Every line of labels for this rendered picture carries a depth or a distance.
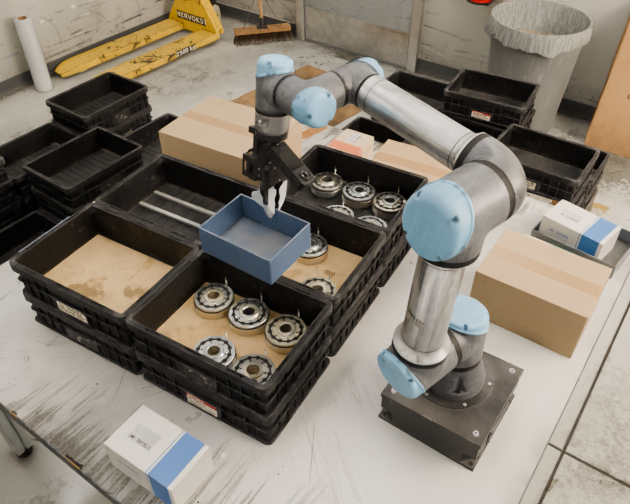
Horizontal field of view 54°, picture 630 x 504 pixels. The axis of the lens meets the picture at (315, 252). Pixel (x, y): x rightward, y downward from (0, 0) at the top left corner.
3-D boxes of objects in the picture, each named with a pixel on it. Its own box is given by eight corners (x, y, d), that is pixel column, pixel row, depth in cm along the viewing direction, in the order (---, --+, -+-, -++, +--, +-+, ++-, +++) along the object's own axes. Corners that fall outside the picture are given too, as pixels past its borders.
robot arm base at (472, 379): (497, 374, 145) (504, 347, 139) (459, 413, 137) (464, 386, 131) (445, 340, 154) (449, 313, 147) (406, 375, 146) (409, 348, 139)
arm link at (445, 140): (565, 156, 100) (362, 39, 125) (524, 182, 94) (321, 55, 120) (544, 209, 108) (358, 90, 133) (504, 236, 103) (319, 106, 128)
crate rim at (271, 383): (335, 308, 148) (335, 302, 146) (266, 399, 128) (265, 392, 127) (203, 253, 163) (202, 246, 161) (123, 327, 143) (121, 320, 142)
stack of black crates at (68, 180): (119, 205, 305) (97, 125, 275) (161, 227, 292) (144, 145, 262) (51, 248, 280) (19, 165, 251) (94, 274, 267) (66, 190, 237)
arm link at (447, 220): (456, 377, 133) (525, 182, 94) (408, 415, 126) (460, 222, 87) (416, 341, 140) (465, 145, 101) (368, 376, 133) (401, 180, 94)
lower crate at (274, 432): (333, 362, 161) (334, 332, 153) (271, 451, 142) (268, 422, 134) (211, 307, 176) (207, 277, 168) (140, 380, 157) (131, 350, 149)
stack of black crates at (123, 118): (126, 145, 347) (108, 70, 317) (164, 162, 334) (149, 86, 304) (68, 178, 322) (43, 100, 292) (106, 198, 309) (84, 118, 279)
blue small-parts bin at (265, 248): (311, 246, 140) (310, 222, 136) (271, 285, 131) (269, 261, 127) (243, 216, 149) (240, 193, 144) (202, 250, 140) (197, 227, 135)
